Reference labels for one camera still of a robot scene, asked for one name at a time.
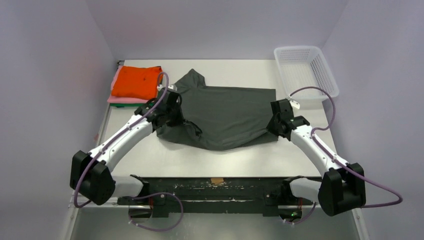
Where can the brown tape piece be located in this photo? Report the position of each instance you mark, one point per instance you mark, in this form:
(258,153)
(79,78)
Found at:
(217,180)

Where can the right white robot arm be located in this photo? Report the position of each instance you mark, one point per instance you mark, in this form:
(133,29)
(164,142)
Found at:
(342,185)

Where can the folded green t-shirt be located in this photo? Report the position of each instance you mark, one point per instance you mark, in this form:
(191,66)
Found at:
(132,105)

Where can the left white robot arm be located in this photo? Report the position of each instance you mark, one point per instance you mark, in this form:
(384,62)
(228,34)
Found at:
(91,172)

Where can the dark grey t-shirt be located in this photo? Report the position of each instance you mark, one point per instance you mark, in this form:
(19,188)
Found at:
(220,118)

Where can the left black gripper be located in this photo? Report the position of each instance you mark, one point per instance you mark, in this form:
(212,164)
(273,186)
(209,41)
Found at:
(179,120)

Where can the white plastic basket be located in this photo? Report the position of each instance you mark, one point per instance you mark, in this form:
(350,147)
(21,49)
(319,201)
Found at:
(303,66)

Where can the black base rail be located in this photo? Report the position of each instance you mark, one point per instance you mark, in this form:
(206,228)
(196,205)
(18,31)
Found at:
(245,195)

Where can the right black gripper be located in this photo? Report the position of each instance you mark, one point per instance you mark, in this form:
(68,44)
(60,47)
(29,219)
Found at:
(276,117)

